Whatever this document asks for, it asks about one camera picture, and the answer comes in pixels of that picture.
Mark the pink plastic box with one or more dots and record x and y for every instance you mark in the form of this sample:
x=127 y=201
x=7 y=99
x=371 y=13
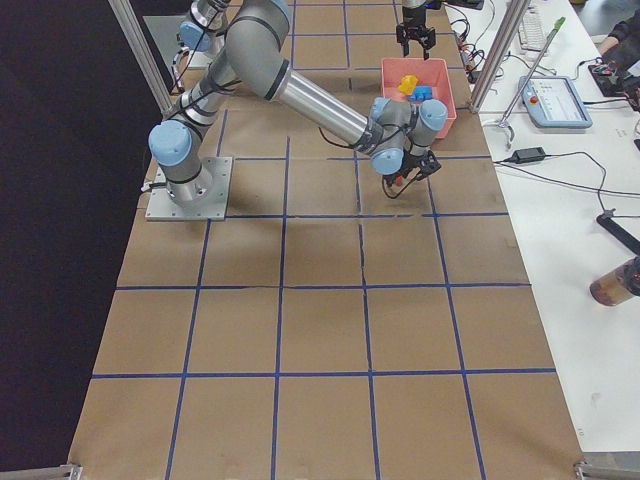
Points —
x=432 y=72

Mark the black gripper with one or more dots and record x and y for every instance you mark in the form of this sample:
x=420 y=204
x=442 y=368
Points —
x=411 y=161
x=414 y=18

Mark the teach pendant tablet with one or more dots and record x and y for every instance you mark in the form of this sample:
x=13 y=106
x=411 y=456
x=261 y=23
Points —
x=553 y=102

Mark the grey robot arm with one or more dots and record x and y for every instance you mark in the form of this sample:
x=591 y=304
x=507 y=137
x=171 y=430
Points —
x=205 y=26
x=246 y=50

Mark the brown drink bottle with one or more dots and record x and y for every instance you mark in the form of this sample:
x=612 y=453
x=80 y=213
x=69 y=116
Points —
x=618 y=285

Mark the yellow toy block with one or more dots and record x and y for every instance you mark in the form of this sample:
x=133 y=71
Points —
x=408 y=84

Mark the aluminium frame post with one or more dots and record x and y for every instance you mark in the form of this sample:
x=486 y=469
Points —
x=505 y=34

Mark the white keyboard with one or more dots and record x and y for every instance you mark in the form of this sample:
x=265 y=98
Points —
x=531 y=37

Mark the blue toy block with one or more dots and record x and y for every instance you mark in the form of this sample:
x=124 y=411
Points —
x=421 y=93

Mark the black power adapter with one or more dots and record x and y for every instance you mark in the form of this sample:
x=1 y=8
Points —
x=528 y=155

